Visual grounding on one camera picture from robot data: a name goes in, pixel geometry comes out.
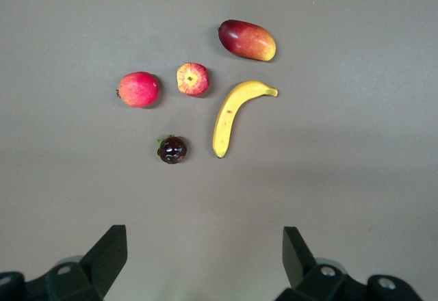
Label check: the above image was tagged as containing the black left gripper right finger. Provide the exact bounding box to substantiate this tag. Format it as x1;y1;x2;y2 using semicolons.
274;226;426;301

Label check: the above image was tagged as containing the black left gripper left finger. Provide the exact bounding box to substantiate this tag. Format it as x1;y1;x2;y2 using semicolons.
0;224;129;301

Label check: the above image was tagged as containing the yellow banana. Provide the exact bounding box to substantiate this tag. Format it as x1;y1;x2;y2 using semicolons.
211;80;279;159

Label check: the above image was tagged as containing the small red yellow apple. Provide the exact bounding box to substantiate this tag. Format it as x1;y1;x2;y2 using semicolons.
176;62;210;97

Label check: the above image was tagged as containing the dark purple mangosteen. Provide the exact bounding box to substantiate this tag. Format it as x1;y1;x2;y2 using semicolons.
157;135;188;166

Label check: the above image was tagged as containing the round red fruit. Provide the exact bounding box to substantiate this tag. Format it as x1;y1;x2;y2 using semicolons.
115;71;160;109

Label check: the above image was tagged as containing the red yellow mango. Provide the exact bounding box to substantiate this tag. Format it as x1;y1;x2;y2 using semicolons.
218;19;277;62

